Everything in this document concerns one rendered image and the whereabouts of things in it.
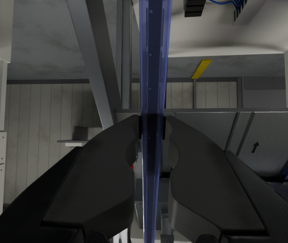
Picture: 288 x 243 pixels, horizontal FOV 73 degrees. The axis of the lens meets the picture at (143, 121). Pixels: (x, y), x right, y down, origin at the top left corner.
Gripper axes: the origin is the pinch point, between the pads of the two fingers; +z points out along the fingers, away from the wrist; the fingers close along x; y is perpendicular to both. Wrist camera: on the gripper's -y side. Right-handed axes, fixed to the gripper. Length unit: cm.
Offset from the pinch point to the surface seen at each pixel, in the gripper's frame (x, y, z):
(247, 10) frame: 26, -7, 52
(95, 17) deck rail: -6.4, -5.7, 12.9
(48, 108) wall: -188, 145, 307
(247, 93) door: 163, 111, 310
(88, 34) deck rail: -7.0, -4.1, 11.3
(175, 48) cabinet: 10, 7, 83
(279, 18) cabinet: 42, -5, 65
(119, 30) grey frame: -9, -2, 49
